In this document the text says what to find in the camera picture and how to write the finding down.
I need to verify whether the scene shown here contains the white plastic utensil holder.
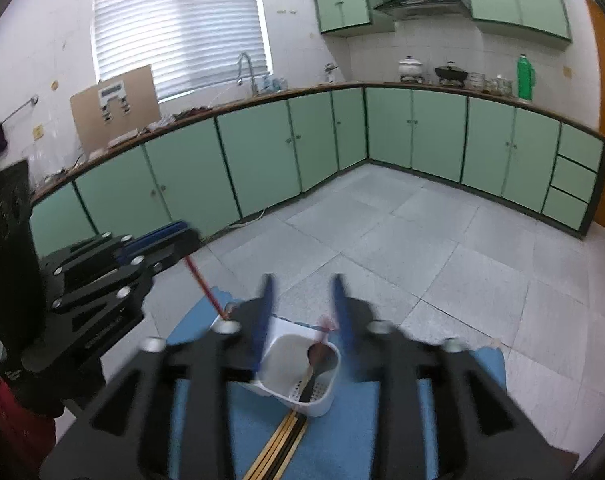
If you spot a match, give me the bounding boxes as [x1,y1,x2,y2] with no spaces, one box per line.
[210,302,342,418]

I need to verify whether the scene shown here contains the person's left forearm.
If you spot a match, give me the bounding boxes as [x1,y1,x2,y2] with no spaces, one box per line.
[0,377,56,480]

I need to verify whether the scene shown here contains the metal towel bar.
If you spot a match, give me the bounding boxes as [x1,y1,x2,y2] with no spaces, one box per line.
[0,96,39,126]

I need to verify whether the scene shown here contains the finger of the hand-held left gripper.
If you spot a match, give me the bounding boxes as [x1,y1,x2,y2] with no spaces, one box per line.
[40,220,188,286]
[52,230,202,321]

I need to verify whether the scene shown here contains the black wok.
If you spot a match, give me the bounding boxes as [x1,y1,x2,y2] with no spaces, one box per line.
[435,61,469,85]

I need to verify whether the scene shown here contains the dark spoon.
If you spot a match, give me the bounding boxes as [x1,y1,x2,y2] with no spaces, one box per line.
[297,342,336,405]

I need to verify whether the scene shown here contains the black range hood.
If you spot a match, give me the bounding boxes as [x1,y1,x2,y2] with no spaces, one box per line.
[373,0,471,20]

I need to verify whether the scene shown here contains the white window blind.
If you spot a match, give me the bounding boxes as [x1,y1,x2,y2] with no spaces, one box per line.
[91,0,273,103]

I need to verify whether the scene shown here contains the metal kitchen faucet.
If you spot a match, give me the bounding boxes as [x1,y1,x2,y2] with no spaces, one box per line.
[236,52,259,97]

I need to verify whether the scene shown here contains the brown cardboard board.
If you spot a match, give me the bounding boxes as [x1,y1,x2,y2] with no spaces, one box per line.
[70,65,162,155]

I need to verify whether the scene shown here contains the blue mat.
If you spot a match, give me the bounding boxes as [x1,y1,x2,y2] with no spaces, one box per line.
[165,292,506,480]

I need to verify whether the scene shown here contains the glass jars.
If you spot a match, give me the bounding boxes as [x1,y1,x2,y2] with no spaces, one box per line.
[485,75,516,96]

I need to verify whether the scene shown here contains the green lower kitchen cabinets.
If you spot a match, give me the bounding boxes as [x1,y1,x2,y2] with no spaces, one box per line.
[30,84,605,261]

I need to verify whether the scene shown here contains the white cooking pot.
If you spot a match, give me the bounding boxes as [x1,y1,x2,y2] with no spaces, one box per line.
[397,56,424,82]

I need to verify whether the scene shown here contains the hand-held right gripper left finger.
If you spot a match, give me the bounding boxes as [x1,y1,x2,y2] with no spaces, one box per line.
[40,274,276,480]

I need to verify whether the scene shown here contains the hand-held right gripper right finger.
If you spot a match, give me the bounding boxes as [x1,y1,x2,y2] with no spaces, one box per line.
[330,274,581,480]

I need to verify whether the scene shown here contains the green thermos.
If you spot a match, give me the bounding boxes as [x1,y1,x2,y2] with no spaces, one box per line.
[517,54,537,101]

